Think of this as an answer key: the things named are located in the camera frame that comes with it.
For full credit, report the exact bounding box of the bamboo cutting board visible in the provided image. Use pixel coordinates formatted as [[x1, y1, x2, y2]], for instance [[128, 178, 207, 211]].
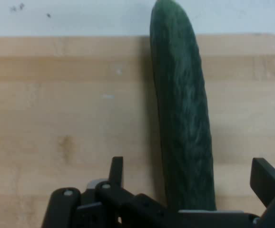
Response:
[[0, 33, 275, 228]]

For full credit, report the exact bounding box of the dark green cucumber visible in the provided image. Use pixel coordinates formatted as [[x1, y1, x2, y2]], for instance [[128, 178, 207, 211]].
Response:
[[149, 0, 217, 211]]

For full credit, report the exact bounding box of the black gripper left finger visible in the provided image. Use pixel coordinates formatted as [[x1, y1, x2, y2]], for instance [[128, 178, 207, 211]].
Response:
[[41, 156, 179, 228]]

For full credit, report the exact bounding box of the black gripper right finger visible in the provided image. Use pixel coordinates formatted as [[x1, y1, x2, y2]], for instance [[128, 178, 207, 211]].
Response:
[[250, 157, 275, 228]]

